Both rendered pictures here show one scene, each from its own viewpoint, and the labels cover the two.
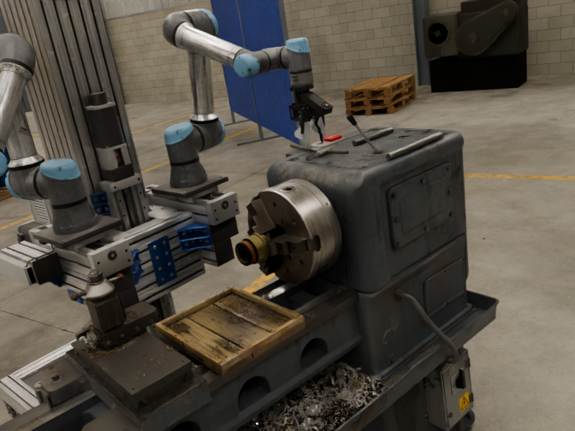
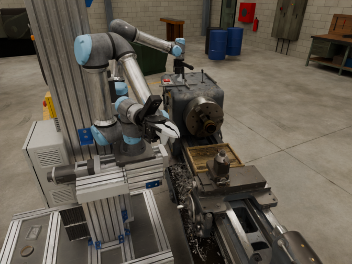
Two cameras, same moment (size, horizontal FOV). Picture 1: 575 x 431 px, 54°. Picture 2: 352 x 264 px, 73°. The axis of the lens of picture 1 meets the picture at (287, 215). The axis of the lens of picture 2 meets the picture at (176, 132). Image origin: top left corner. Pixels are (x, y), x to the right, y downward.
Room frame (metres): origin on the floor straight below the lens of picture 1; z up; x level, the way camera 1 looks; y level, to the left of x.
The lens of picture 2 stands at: (1.11, 1.63, 1.96)
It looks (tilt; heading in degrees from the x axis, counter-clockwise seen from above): 31 degrees down; 297
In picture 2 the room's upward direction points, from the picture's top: straight up
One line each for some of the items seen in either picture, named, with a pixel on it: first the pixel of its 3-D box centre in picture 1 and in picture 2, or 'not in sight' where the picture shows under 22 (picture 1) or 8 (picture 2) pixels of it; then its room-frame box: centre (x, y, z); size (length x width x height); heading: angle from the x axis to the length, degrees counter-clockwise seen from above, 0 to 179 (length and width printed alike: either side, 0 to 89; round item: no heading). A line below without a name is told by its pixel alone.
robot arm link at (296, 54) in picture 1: (298, 56); (179, 45); (1.96, -0.12, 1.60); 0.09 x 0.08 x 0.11; 49
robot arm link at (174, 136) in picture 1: (181, 141); (120, 92); (2.21, 0.36, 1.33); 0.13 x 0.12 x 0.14; 139
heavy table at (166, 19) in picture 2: not in sight; (171, 32); (6.16, -7.99, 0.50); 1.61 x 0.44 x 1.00; 143
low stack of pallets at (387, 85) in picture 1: (381, 95); not in sight; (9.76, -1.92, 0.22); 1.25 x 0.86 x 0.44; 146
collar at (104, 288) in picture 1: (97, 286); (222, 156); (1.37, 0.52, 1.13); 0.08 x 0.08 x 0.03
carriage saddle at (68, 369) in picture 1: (115, 383); (232, 191); (1.28, 0.52, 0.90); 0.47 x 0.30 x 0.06; 38
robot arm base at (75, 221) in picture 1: (73, 212); (132, 141); (1.86, 0.72, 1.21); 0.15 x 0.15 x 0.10
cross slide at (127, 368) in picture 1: (125, 355); (228, 179); (1.32, 0.49, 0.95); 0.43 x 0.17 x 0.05; 38
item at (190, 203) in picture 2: not in sight; (196, 211); (1.46, 0.64, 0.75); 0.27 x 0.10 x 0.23; 128
